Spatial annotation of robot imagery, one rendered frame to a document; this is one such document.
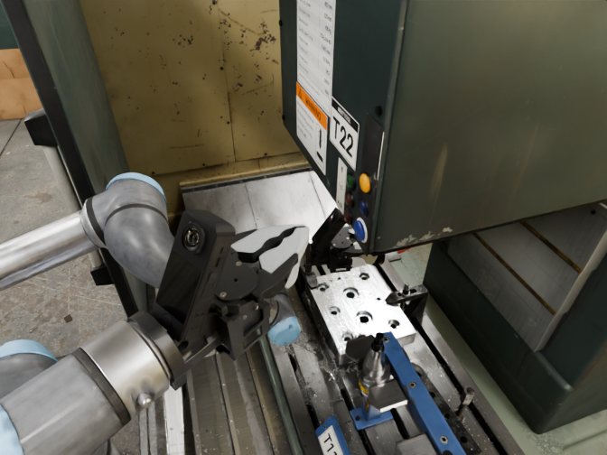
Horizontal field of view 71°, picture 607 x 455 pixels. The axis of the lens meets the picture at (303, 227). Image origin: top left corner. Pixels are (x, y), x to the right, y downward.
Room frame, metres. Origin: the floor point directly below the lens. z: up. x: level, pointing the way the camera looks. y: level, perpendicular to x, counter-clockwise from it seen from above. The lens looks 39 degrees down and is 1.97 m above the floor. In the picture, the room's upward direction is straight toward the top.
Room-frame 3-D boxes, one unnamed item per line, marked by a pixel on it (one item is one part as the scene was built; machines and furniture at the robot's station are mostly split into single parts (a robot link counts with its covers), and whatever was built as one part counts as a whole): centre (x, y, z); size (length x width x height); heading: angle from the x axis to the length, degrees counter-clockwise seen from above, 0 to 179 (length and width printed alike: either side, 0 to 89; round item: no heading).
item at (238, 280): (0.27, 0.10, 1.63); 0.12 x 0.08 x 0.09; 138
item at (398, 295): (0.87, -0.31, 0.97); 0.13 x 0.03 x 0.15; 108
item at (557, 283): (0.96, -0.61, 1.16); 0.48 x 0.05 x 0.51; 18
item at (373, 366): (0.48, -0.14, 1.26); 0.04 x 0.04 x 0.07
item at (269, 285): (0.31, 0.04, 1.66); 0.09 x 0.05 x 0.02; 138
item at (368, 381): (0.48, -0.14, 1.21); 0.06 x 0.06 x 0.03
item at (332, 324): (0.84, -0.16, 0.96); 0.29 x 0.23 x 0.05; 18
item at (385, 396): (0.43, -0.16, 1.21); 0.07 x 0.05 x 0.01; 108
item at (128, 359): (0.21, 0.15, 1.64); 0.08 x 0.05 x 0.08; 48
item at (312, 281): (0.97, -0.01, 0.97); 0.13 x 0.03 x 0.15; 18
